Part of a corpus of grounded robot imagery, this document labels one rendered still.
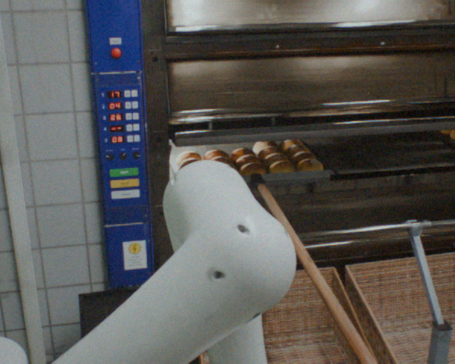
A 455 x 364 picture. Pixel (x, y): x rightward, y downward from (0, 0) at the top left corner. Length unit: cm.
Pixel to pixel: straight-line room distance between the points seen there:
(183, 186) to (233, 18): 119
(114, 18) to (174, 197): 113
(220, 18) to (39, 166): 73
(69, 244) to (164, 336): 147
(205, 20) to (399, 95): 71
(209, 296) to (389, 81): 159
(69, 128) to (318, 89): 81
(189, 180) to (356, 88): 137
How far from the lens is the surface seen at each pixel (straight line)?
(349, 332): 137
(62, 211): 207
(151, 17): 192
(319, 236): 182
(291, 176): 218
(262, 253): 65
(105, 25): 188
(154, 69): 194
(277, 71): 203
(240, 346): 93
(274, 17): 197
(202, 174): 80
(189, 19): 191
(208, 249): 66
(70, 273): 218
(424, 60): 223
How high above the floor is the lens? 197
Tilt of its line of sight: 22 degrees down
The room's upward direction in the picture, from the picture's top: straight up
